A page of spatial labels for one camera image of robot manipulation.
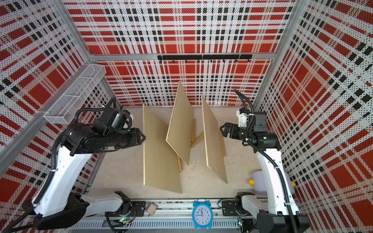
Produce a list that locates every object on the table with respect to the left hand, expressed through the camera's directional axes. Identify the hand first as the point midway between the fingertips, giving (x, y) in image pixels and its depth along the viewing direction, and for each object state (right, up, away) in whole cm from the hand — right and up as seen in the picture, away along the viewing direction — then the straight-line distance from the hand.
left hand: (143, 139), depth 62 cm
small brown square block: (0, -37, +10) cm, 38 cm away
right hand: (+40, +3, +9) cm, 42 cm away
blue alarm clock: (+26, -38, +7) cm, 47 cm away
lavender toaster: (+57, -24, +15) cm, 64 cm away
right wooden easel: (+41, -8, +30) cm, 52 cm away
